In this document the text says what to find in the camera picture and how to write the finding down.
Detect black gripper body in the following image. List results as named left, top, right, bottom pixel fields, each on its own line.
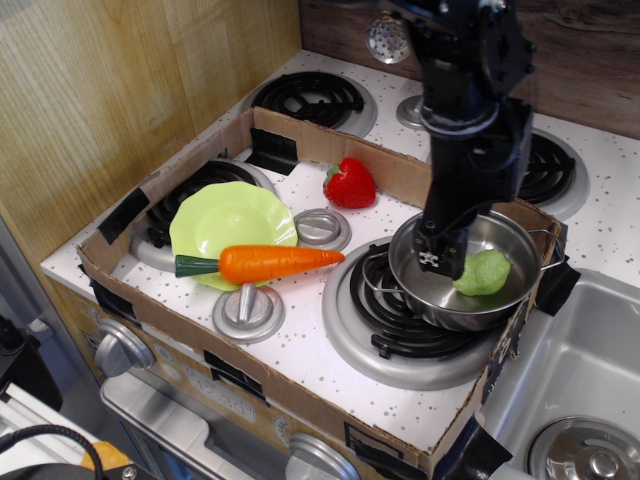
left=418, top=98, right=533, bottom=240

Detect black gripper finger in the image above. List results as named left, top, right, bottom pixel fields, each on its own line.
left=440, top=228, right=469, bottom=280
left=413, top=230, right=442, bottom=273

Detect light green toy broccoli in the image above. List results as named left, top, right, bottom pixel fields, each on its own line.
left=453, top=249, right=511, bottom=296

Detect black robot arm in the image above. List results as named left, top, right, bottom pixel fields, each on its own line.
left=370, top=1, right=536, bottom=279

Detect stainless steel pan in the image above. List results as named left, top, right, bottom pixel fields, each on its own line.
left=361, top=211, right=564, bottom=331

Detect rear right black burner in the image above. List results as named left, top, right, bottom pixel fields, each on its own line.
left=426, top=122, right=591, bottom=222

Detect black burner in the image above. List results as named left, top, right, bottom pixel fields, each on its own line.
left=426, top=122, right=591, bottom=222
left=130, top=159, right=275, bottom=273
left=322, top=238, right=501, bottom=391
left=241, top=71, right=378, bottom=138

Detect silver knob rear stovetop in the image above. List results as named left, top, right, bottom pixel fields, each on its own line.
left=396, top=95, right=425, bottom=131

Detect silver knob stovetop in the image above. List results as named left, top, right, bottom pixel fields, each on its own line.
left=396, top=95, right=425, bottom=131
left=294, top=208, right=352, bottom=251
left=212, top=283, right=285, bottom=344

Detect front right black burner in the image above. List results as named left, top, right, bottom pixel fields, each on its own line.
left=322, top=238, right=501, bottom=391

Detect red toy strawberry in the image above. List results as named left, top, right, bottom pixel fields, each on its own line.
left=323, top=157, right=376, bottom=209

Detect silver knob middle stovetop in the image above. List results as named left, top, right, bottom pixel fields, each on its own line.
left=294, top=208, right=352, bottom=251

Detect brown cardboard fence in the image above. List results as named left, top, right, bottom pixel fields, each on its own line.
left=78, top=108, right=572, bottom=474

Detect hanging silver strainer ladle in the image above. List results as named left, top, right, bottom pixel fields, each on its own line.
left=366, top=12, right=410, bottom=65

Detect rear left black burner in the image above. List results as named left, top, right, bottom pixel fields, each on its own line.
left=241, top=71, right=378, bottom=138

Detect silver toy sink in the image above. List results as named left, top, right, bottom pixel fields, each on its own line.
left=482, top=270, right=639, bottom=479

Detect silver knob front stovetop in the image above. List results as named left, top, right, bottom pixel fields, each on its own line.
left=212, top=283, right=285, bottom=344

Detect orange toy carrot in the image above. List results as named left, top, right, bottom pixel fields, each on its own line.
left=175, top=245, right=345, bottom=285

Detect light green plastic plate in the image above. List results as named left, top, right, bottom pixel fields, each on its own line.
left=169, top=181, right=298, bottom=259

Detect silver sink drain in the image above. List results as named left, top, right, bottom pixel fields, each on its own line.
left=526, top=416, right=639, bottom=479

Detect silver right oven knob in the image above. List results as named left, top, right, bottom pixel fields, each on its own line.
left=285, top=432, right=360, bottom=480

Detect silver oven knob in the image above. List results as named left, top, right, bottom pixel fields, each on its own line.
left=94, top=319, right=155, bottom=378
left=285, top=432, right=360, bottom=480

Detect front left black burner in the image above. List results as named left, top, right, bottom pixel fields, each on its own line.
left=130, top=159, right=275, bottom=273

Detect silver left oven knob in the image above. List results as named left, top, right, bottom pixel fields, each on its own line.
left=94, top=319, right=155, bottom=378

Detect orange object lower left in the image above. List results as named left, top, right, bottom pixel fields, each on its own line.
left=79, top=441, right=131, bottom=472

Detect black device left edge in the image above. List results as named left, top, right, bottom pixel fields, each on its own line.
left=1, top=316, right=63, bottom=412

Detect silver oven door handle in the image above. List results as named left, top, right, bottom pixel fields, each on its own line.
left=99, top=372, right=261, bottom=480

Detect black cable lower left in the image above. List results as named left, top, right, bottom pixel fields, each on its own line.
left=0, top=423, right=105, bottom=480

